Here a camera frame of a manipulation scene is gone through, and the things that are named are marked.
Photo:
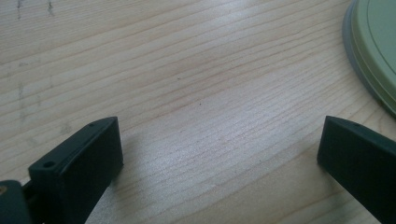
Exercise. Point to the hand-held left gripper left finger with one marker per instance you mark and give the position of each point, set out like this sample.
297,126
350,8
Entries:
77,168

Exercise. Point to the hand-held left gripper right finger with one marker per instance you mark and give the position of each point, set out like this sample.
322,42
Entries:
361,161

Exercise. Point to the green round plate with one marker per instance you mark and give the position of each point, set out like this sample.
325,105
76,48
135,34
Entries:
376,46

